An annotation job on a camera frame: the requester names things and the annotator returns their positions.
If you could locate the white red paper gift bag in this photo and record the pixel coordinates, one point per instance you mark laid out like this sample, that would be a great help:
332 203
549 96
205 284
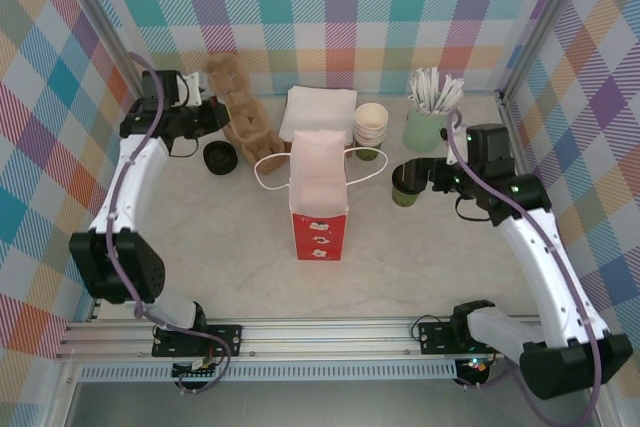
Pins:
320 242

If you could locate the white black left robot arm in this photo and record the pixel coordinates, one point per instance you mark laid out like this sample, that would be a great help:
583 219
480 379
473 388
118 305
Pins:
120 267

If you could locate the mint green holder cup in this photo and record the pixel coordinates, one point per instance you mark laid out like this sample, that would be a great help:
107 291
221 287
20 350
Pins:
425 134

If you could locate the white paper wrapped straw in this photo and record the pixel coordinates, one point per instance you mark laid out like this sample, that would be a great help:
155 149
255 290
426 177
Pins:
444 92
424 89
415 103
418 92
456 101
433 84
452 93

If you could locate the white napkin stack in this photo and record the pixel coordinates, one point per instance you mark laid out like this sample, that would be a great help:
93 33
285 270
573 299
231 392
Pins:
320 107

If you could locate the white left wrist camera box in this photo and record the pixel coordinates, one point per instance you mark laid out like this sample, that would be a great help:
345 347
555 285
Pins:
192 89

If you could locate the aluminium frame post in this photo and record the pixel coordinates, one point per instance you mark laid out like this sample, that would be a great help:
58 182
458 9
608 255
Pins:
542 22
106 22

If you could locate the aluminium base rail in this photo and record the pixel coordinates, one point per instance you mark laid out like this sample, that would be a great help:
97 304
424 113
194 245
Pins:
325 339

